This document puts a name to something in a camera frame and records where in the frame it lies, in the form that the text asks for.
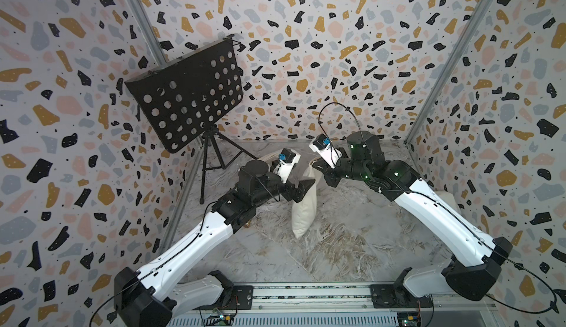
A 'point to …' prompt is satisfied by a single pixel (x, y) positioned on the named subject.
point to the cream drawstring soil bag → (304, 211)
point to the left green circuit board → (219, 320)
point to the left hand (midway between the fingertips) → (305, 171)
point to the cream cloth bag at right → (449, 197)
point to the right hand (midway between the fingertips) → (314, 162)
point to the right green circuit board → (412, 319)
